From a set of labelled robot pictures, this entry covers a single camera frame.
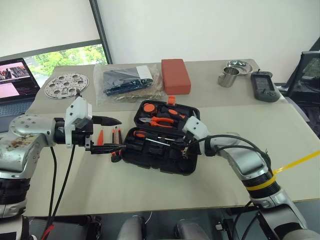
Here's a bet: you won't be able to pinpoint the black plastic tool case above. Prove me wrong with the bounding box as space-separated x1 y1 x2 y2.
121 95 201 176

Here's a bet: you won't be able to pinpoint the thin black looped cable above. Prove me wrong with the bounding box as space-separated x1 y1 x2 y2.
232 199 270 240

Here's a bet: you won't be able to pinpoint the clear plastic bag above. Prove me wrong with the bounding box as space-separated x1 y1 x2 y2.
93 62 168 106

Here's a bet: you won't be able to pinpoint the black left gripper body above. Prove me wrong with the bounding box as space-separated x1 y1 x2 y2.
71 115 98 152

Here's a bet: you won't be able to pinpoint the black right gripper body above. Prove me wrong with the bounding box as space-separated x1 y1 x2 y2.
183 131 199 152

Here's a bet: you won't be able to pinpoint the stainless steel bowl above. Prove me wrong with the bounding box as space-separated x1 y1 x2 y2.
226 59 253 77

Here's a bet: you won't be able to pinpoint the dark blue folded pouch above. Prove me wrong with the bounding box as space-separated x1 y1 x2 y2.
103 65 154 97

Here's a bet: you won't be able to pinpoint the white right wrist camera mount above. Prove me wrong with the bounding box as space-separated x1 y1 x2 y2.
181 116 213 144

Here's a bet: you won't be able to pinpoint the grey laptop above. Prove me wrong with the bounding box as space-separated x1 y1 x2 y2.
0 57 41 133

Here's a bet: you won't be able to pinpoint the white roller blind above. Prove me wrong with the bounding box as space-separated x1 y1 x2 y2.
0 0 101 59

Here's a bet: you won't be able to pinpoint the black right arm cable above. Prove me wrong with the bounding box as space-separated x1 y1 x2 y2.
186 134 272 166

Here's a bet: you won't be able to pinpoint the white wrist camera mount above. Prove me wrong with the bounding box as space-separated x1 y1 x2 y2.
64 96 94 149
181 116 213 144

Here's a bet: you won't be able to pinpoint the orange black utility knife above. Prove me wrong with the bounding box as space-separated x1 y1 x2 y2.
111 125 124 164

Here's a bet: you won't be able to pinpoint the orange tester pen screwdriver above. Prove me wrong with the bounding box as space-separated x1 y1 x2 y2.
97 124 106 146

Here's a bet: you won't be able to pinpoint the grey rounded shape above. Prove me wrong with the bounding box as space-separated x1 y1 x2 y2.
116 214 148 240
176 219 210 240

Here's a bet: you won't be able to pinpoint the stainless steel cup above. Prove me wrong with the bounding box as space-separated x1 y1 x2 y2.
216 66 240 88

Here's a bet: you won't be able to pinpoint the black under-table bracket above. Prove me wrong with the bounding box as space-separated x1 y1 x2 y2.
84 214 103 237

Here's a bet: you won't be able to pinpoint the orange handled pliers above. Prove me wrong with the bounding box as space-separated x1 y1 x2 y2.
139 116 176 129

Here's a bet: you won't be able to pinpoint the red cable tie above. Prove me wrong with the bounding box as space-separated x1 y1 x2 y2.
41 223 56 240

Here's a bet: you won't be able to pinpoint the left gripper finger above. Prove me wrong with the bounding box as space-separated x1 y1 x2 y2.
89 143 126 156
92 115 123 128

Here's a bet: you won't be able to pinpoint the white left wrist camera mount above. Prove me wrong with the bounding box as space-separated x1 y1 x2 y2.
64 96 94 149

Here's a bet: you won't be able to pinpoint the red-orange rectangular box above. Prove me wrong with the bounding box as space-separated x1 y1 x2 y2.
161 58 192 96

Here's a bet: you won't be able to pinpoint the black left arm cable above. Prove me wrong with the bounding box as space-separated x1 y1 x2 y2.
49 144 77 227
48 145 56 227

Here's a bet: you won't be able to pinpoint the perforated round metal plate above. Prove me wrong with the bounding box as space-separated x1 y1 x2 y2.
44 72 90 100

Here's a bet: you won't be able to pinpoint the black handled screwdriver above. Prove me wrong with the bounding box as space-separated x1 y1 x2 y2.
131 129 177 147

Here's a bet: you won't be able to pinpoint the dark grey handheld game console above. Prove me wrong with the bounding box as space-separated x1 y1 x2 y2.
250 69 280 103

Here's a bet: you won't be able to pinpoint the dark grey window frame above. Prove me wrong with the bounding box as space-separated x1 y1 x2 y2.
89 0 113 65

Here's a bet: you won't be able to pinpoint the stubby black orange driver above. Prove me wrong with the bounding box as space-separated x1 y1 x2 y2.
159 105 188 120

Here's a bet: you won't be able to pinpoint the yellow zip tie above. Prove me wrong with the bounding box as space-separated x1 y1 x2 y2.
246 151 320 192

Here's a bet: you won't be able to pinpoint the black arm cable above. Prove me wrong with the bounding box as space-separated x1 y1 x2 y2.
48 145 56 227
49 144 77 227
186 134 272 166

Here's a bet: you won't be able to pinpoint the black orange tape measure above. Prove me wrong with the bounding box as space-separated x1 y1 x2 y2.
142 101 161 117

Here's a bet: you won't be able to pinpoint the black mesh office chair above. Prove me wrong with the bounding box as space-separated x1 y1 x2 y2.
273 51 320 141

